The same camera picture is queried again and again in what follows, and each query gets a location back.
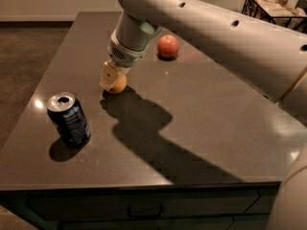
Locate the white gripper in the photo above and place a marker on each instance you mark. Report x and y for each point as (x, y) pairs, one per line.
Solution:
(124, 56)

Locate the orange fruit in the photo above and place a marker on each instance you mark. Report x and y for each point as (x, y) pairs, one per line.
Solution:
(119, 85)

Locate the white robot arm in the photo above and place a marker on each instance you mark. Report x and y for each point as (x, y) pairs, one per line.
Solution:
(270, 58)

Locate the red apple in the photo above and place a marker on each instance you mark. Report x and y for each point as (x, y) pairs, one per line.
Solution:
(167, 46)

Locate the blue soda can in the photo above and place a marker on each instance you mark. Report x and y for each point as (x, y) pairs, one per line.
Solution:
(66, 113)

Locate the dark cabinet drawer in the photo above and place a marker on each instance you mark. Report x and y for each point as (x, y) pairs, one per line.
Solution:
(110, 207)

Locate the black drawer handle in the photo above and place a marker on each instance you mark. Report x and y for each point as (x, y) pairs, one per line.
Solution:
(145, 212)

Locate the black wire napkin holder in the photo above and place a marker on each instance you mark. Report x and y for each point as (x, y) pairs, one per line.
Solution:
(279, 12)

